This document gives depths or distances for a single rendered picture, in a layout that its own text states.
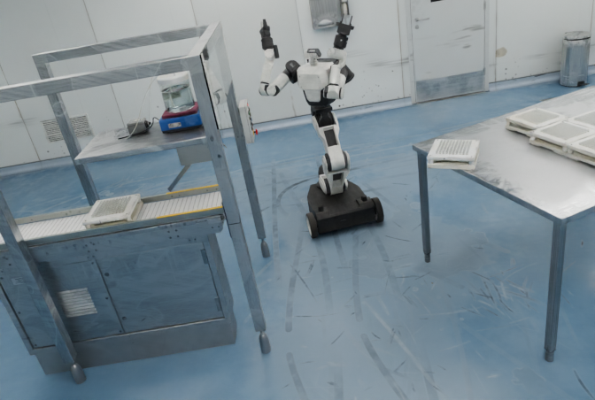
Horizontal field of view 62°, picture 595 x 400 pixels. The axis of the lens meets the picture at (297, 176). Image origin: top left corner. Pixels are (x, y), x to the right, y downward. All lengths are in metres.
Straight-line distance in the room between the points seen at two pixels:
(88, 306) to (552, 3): 5.97
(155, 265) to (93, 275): 0.34
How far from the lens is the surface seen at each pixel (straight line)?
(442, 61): 6.55
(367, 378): 2.81
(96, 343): 3.26
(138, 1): 6.22
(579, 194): 2.59
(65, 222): 3.00
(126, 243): 2.73
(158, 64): 2.26
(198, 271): 2.82
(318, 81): 3.63
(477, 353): 2.93
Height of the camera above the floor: 2.09
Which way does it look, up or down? 25 degrees down
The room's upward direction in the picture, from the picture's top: 10 degrees counter-clockwise
